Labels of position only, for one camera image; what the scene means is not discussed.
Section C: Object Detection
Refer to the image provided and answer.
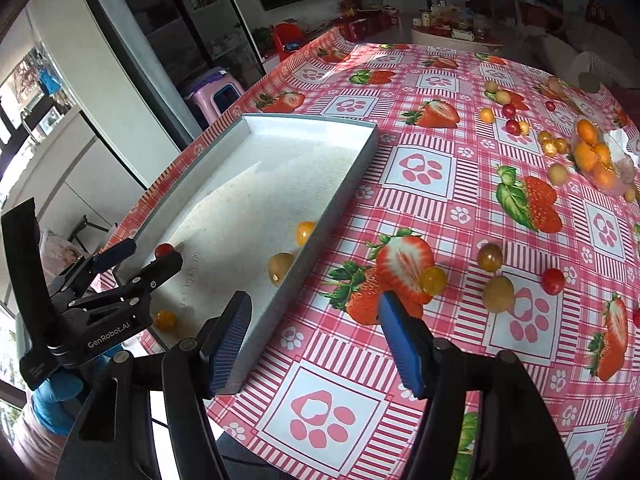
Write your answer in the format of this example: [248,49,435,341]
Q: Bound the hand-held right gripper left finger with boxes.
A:
[54,291,253,480]

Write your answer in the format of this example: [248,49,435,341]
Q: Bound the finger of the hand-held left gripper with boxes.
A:
[62,238,137,286]
[119,250,184,306]

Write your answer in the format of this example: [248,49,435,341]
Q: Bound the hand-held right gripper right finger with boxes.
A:
[377,290,576,480]

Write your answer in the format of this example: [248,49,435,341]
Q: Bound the grey rectangular tray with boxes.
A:
[102,112,379,395]

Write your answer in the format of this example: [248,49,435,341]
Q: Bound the person's left forearm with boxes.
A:
[12,404,71,467]

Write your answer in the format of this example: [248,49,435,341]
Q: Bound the person's left hand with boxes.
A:
[29,345,126,433]

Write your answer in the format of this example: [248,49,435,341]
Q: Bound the black folding chair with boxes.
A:
[69,214,110,255]

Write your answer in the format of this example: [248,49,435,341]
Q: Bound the strawberry print tablecloth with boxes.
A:
[97,27,640,480]

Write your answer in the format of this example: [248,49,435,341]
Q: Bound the brown cherry tomato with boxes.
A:
[477,243,504,271]

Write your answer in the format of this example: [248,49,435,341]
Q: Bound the purple plastic stool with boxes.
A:
[182,67,246,127]

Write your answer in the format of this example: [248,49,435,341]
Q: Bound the red plastic chair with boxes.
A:
[272,22,306,59]

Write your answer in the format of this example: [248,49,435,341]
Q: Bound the clear bag of kumquats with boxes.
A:
[570,115,638,194]

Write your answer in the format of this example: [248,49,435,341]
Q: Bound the white crumpled tissue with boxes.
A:
[604,127,640,162]

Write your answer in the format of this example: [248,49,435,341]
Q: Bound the cluttered round table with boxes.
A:
[411,7,503,52]

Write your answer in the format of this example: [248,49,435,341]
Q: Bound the red gift boxes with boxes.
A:
[340,11,402,42]

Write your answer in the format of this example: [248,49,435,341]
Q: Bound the white sofa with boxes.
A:
[520,25,632,92]

